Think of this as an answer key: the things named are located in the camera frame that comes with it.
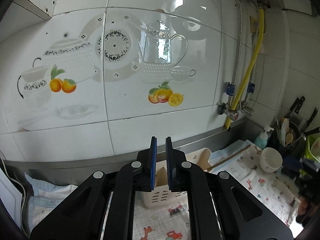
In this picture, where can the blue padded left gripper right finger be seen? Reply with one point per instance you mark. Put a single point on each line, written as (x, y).
(168, 148)

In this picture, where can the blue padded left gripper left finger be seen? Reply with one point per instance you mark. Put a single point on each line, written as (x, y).
(152, 162)

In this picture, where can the white plastic utensil holder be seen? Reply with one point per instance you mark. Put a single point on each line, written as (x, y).
(172, 179)

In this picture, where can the red knob water valve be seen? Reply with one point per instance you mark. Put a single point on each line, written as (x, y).
(225, 109)

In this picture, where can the white printed cloth mat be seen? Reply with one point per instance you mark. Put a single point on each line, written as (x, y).
(161, 214)

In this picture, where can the chrome angle valve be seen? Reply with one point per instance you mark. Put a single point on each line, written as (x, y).
(245, 109)

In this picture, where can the teal soap dispenser bottle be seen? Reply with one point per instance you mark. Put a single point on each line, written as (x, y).
(262, 138)

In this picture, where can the white ceramic bowl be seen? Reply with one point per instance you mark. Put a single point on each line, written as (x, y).
(270, 160)

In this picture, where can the white rice paddle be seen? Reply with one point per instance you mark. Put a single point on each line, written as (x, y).
(284, 130)

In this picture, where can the black utensil crock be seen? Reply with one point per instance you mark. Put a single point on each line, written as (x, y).
(277, 138)

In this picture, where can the wooden spoon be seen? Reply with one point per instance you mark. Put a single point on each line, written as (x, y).
(288, 139)

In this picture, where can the green dish rack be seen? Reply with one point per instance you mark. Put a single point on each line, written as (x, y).
(312, 148)

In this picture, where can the white appliance with lid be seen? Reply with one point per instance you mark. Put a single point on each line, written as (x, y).
(11, 198)

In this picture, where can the black handled kitchen knife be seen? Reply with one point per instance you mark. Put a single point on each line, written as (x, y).
(293, 112)

